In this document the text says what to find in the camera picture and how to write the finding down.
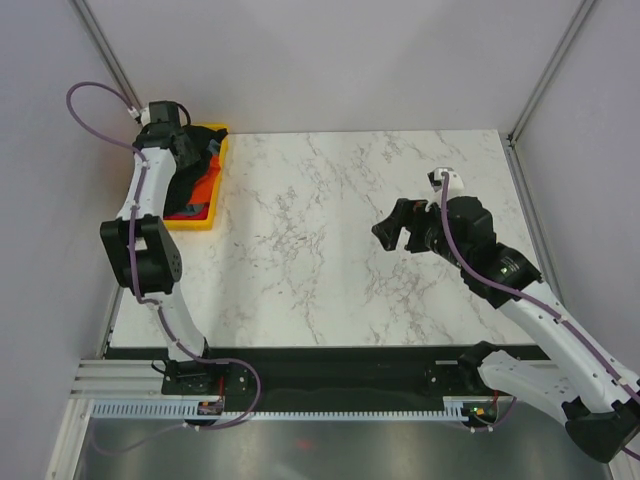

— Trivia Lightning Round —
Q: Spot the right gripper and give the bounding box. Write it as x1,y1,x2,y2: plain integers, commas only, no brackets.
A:
371,197,469,269

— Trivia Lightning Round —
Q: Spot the black t-shirt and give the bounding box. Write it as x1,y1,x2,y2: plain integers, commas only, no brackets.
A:
163,128,212,216

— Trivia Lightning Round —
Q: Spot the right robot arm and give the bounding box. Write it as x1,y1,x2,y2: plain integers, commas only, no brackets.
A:
371,196,639,463

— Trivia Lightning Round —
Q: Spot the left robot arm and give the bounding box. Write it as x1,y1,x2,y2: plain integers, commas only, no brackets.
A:
100,139,220,393

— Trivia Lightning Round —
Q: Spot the grey t-shirt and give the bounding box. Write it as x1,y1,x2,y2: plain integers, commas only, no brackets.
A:
184,140,220,215

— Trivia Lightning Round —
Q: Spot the orange t-shirt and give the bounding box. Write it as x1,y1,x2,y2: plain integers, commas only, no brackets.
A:
188,155,221,205

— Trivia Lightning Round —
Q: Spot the pink t-shirt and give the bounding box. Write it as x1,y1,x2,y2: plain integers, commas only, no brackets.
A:
164,211,208,221

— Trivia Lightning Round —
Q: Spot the yellow plastic bin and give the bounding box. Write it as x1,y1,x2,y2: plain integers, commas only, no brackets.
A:
163,123,230,231

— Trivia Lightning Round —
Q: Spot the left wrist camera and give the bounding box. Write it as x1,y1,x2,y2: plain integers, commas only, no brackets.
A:
139,101,181,126

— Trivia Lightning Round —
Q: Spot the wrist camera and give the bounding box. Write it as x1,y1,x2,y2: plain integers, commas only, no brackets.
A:
139,101,181,126
427,167,465,202

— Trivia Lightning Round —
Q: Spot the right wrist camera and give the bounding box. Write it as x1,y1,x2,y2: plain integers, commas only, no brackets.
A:
427,167,465,202

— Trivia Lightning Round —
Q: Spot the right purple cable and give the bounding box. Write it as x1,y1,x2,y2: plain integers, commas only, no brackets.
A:
439,174,640,461

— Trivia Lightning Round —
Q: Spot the purple cable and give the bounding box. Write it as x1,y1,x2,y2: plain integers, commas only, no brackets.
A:
439,174,640,461
66,82,264,457

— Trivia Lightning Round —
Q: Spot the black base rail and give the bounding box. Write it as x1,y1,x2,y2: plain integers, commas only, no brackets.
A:
160,342,551,412

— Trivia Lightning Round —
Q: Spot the left aluminium frame post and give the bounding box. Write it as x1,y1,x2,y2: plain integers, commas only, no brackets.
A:
69,0,142,109

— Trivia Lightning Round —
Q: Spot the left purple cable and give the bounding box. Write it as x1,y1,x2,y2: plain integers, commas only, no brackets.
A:
66,82,264,457

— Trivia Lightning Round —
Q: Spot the white slotted cable duct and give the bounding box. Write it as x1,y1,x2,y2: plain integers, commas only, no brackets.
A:
90,397,499,422

